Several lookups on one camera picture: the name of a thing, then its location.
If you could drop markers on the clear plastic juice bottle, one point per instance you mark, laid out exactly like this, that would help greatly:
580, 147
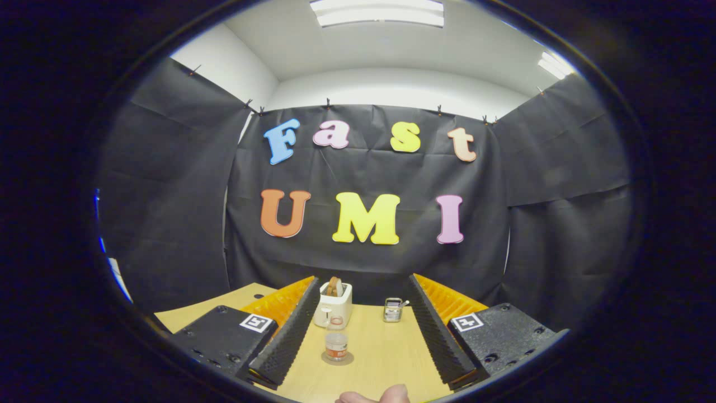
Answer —
336, 344

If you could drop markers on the black backdrop cloth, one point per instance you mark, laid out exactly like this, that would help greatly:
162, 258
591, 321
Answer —
363, 168

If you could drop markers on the white toaster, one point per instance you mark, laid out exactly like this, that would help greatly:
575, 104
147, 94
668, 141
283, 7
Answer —
341, 307

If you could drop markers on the small ceiling light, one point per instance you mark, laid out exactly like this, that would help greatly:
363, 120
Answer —
555, 65

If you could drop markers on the wooden table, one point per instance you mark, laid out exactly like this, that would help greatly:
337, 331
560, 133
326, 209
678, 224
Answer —
386, 352

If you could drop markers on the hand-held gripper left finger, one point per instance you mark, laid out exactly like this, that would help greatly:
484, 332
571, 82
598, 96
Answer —
288, 341

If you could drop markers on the round brown coaster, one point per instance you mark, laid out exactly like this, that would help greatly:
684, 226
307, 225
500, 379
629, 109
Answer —
349, 360

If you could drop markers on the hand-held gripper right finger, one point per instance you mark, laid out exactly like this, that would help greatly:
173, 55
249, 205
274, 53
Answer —
439, 336

